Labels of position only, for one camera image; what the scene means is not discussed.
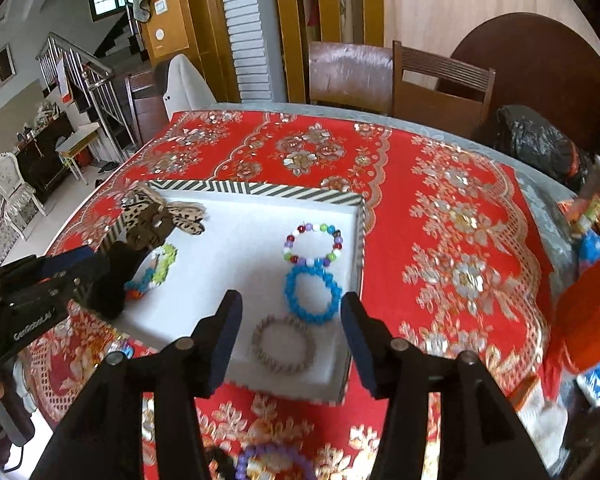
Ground blue plastic bag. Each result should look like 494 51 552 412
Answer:
577 230 600 273

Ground dark wooden chair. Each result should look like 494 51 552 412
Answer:
125 69 168 146

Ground striped white gift box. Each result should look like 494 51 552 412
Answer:
97 178 368 406

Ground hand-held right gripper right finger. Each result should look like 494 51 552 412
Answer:
341 291 551 480

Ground leopard print bow hair clip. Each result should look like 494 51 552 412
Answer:
87 185 206 320

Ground metal stair railing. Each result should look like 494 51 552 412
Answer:
35 32 136 148

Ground red floral tablecloth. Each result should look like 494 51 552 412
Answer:
22 110 556 480

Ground small white table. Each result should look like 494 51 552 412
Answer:
57 122 103 183

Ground purple bead bracelet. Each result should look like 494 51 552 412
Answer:
235 442 318 480

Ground clear plastic jar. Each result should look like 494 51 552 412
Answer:
577 156 600 233

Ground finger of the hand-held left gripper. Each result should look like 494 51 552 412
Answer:
40 246 103 279
52 274 100 312

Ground round brown table top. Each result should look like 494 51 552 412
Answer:
450 12 600 151

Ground orange cloth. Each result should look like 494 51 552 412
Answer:
540 250 600 401

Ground white louvred panel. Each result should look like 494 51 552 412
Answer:
215 0 273 103

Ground black plastic bag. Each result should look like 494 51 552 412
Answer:
485 105 593 193

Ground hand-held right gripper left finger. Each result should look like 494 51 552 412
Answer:
30 290 244 480

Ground white ornate chair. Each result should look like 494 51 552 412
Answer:
0 152 48 241

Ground glossy brown chair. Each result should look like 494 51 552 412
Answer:
307 41 395 116

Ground multicoloured bead bracelet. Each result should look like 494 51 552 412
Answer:
281 221 344 267

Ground blue bead bracelet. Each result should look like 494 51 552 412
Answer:
284 262 342 325

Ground dark wooden cabinet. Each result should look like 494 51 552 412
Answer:
15 110 76 201

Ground slatted wooden chair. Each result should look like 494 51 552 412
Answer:
391 40 497 136

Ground black hair tie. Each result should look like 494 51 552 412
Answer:
205 447 237 480

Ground brown bead bracelet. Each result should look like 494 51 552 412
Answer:
251 314 317 376

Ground green orange bead bracelet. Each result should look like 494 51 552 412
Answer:
125 243 178 301

